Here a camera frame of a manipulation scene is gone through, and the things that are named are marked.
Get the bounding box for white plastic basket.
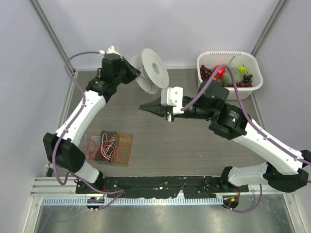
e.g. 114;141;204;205
196;51;263;100

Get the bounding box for clear tray red wires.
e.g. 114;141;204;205
82;131;102;161

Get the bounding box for red grapes front row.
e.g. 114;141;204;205
222;82;253;88

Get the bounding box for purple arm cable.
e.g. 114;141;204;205
52;50;127;210
181;64;311;214

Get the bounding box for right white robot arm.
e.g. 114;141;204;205
139;81;311;193

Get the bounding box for dark red grape bunch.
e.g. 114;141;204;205
200;65;213;81

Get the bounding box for red apple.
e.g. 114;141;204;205
213;65;226;79

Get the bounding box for green netted melon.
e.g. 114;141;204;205
221;68;243;85

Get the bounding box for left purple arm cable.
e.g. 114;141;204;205
52;50;127;210

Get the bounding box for slotted cable duct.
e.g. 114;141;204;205
41;195;223;206

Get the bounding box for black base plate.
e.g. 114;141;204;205
75;175;250;199

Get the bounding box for black grape bunch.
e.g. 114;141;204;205
243;72;253;83

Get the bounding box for yellow pear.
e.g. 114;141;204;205
238;65;245;75

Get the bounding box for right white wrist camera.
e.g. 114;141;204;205
160;86;184;115

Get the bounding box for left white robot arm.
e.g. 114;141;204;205
43;46;140;194

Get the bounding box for dark tray white wires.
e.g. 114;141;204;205
94;130;118;164

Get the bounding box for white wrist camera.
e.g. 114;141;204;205
160;86;184;115
99;45;121;57

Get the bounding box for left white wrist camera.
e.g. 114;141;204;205
99;45;121;57

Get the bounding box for white plastic cable spool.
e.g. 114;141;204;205
130;48;170;94

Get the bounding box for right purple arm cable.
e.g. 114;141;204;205
181;64;311;214

